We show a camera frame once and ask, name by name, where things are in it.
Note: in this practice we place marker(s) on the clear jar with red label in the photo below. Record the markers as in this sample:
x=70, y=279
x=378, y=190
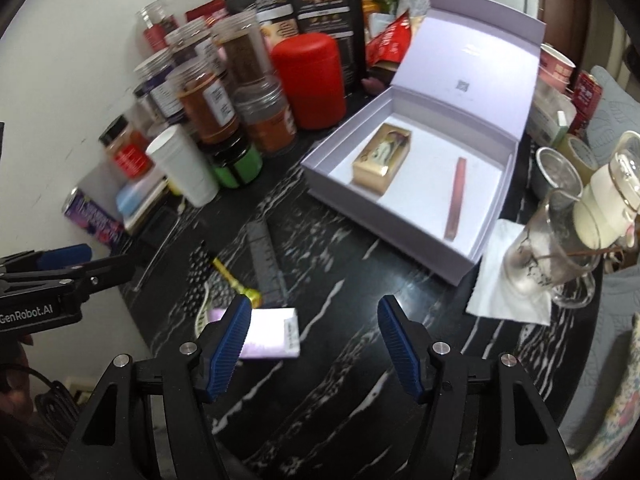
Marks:
x=157, y=30

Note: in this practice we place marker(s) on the black polka dot hair accessory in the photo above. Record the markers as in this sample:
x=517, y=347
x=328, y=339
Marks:
x=200, y=280

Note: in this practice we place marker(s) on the red canister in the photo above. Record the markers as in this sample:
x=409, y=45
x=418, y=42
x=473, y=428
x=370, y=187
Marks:
x=310, y=80

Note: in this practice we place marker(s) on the yellow lollipop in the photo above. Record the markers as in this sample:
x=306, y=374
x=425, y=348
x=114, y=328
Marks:
x=245, y=292

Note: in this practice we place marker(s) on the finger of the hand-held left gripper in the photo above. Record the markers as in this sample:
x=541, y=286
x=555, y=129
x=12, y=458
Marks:
x=107, y=272
x=62, y=256

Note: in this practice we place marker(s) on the flat gold-edged case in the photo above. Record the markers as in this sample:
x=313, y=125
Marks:
x=150, y=207

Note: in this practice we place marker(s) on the light blue tube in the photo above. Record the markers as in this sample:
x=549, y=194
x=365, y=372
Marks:
x=132, y=197

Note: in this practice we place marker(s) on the tall clear jar brown contents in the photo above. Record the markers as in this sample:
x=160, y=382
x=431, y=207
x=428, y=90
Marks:
x=245, y=55

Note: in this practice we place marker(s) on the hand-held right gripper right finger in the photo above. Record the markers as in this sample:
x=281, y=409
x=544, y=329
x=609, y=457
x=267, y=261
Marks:
x=395, y=342

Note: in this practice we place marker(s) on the long black printed box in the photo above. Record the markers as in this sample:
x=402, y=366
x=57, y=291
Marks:
x=267, y=260

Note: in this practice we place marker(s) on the white plastic container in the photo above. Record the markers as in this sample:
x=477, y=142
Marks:
x=545, y=120

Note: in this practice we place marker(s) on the glass bottle with cream contents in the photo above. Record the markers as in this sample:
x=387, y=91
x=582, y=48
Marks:
x=600, y=200

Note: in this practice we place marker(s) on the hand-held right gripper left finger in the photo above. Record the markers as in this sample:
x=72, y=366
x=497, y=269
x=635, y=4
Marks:
x=235, y=340

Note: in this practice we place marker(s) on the red snack packet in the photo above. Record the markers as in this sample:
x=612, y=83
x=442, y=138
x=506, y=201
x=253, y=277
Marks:
x=387, y=40

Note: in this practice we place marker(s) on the green jar with black lid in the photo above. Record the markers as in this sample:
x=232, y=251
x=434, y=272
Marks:
x=239, y=166

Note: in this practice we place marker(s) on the small lavender box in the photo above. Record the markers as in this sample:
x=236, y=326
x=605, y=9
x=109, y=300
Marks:
x=275, y=332

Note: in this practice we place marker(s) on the clear glass mug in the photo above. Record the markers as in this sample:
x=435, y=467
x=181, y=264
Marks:
x=535, y=255

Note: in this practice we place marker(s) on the pink paper cups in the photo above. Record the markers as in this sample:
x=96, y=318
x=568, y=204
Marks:
x=555, y=67

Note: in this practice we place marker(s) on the wall power outlet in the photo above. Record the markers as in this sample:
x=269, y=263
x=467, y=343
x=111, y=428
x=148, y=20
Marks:
x=82, y=391

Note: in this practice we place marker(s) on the white napkin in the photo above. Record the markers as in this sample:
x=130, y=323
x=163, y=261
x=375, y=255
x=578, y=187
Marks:
x=492, y=280

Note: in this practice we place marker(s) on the clear jar with blue label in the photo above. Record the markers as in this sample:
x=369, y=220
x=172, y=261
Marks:
x=160, y=87

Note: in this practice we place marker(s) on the gold windowed box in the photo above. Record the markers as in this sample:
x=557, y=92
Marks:
x=381, y=160

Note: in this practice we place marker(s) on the white gift box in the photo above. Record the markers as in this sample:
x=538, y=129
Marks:
x=450, y=180

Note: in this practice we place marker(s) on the black-lidded spice bottle red label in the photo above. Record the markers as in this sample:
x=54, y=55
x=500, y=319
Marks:
x=127, y=152

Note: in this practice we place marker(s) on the brown incense stick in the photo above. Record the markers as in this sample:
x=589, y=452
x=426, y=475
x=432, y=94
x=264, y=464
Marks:
x=575, y=254

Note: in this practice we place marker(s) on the glass strainer cup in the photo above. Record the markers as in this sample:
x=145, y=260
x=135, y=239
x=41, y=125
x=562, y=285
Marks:
x=555, y=172

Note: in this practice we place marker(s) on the white plastic bottle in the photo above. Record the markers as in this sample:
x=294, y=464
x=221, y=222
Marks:
x=182, y=167

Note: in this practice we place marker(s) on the orange-filled jar with white label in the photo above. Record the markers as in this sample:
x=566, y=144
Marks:
x=200, y=105

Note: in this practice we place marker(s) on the pink-brown stick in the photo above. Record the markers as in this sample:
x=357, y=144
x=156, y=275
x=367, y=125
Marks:
x=455, y=200

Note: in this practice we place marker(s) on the clear jar with dark contents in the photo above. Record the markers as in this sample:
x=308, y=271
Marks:
x=187, y=42

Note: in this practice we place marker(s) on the purple drink can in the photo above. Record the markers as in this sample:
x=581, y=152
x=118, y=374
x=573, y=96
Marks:
x=95, y=217

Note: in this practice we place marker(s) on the black printed pouch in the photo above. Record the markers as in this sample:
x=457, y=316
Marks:
x=325, y=7

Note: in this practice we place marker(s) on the beige tape roll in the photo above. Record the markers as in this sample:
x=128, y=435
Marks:
x=582, y=152

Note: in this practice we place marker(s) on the grey quilted cloth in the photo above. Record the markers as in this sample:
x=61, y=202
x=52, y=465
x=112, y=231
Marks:
x=617, y=110

